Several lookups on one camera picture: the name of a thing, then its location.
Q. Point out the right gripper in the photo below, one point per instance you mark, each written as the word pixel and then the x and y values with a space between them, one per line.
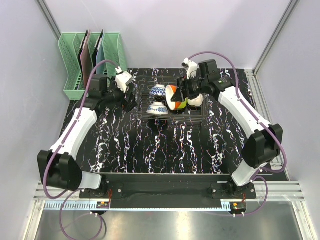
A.
pixel 183 83

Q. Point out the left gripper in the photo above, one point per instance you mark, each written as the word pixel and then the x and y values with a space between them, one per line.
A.
pixel 131 103

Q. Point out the cream mandala pattern bowl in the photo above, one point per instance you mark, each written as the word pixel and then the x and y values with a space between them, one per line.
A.
pixel 196 102

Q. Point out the blue floral white bowl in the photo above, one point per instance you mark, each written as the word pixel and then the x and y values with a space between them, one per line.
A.
pixel 157 108

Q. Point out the green patterned bowl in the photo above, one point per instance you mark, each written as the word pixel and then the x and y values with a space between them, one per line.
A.
pixel 181 104

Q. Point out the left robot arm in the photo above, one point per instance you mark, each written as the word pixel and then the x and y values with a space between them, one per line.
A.
pixel 57 166

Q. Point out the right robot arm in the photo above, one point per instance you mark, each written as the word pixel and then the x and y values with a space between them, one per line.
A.
pixel 263 139

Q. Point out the blue zigzag pattern bowl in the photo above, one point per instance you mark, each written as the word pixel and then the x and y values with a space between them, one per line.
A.
pixel 159 90

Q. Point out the black marble pattern mat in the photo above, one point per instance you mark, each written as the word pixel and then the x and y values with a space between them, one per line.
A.
pixel 122 142

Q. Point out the green plastic file organizer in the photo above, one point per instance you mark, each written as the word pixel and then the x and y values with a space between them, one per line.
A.
pixel 70 44

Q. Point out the light blue board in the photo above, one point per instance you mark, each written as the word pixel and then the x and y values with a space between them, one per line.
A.
pixel 97 55

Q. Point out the left orange connector box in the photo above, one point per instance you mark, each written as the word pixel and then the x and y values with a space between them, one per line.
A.
pixel 106 204

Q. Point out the orange connector box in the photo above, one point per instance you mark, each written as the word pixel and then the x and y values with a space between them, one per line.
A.
pixel 106 204
pixel 238 206

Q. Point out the right orange connector box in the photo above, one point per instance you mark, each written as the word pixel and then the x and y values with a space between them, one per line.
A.
pixel 238 206

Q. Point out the wire dish rack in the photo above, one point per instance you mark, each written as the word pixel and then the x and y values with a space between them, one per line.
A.
pixel 189 114

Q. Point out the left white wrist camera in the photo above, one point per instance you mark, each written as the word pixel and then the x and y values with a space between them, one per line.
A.
pixel 123 80

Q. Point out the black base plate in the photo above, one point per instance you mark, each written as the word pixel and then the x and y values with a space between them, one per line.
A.
pixel 144 202

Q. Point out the aluminium frame rail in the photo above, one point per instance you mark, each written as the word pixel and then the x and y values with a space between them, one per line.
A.
pixel 257 190

